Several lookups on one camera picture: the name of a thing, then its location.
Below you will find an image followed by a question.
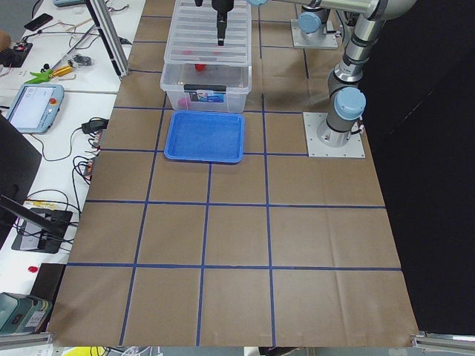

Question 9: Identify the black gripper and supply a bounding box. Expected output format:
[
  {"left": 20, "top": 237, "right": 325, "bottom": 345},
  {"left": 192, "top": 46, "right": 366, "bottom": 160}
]
[{"left": 212, "top": 0, "right": 234, "bottom": 46}]

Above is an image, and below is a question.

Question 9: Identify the clear plastic box lid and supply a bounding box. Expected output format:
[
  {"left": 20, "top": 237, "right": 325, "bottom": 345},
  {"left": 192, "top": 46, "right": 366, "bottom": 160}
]
[{"left": 164, "top": 1, "right": 252, "bottom": 67}]

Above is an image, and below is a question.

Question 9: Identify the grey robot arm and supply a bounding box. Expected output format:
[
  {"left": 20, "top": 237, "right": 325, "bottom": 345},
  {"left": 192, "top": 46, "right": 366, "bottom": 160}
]
[{"left": 298, "top": 1, "right": 415, "bottom": 148}]

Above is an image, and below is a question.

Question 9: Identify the clear plastic storage box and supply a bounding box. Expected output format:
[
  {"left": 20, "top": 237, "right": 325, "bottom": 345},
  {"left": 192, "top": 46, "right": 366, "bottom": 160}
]
[{"left": 160, "top": 64, "right": 252, "bottom": 113}]

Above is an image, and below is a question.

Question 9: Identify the blue plastic tray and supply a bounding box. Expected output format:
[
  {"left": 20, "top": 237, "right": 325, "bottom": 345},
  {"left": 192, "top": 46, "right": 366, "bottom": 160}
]
[{"left": 164, "top": 111, "right": 245, "bottom": 164}]

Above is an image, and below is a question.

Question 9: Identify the black power adapter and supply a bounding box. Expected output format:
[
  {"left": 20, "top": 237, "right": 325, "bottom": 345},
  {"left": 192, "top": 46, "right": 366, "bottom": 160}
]
[{"left": 81, "top": 118, "right": 109, "bottom": 134}]

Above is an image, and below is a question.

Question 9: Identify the black smartphone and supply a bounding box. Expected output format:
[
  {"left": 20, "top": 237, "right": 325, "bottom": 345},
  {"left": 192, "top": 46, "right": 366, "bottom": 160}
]
[{"left": 24, "top": 13, "right": 53, "bottom": 31}]

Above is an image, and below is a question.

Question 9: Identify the green yellow hand tool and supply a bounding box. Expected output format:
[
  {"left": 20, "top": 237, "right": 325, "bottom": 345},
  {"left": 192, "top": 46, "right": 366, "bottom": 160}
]
[{"left": 25, "top": 65, "right": 74, "bottom": 84}]

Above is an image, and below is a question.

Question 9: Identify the teach pendant tablet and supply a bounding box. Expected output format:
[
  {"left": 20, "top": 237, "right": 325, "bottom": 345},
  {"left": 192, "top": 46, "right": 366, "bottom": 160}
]
[{"left": 6, "top": 84, "right": 65, "bottom": 134}]

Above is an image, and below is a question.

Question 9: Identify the black monitor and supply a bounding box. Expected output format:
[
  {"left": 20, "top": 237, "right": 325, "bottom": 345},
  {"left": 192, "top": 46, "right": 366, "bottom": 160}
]
[{"left": 1, "top": 116, "right": 42, "bottom": 246}]

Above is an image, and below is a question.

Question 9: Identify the black box latch handle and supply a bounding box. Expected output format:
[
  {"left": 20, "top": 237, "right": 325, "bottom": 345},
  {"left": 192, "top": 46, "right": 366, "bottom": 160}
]
[{"left": 183, "top": 84, "right": 226, "bottom": 93}]

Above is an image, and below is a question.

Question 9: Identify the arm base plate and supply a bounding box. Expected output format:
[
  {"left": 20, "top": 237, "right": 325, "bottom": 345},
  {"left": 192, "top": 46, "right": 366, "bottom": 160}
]
[
  {"left": 303, "top": 112, "right": 365, "bottom": 159},
  {"left": 290, "top": 19, "right": 338, "bottom": 50}
]

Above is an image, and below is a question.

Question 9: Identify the aluminium frame post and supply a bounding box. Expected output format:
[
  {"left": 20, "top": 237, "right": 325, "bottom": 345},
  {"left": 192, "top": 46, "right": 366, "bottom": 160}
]
[{"left": 85, "top": 0, "right": 130, "bottom": 78}]

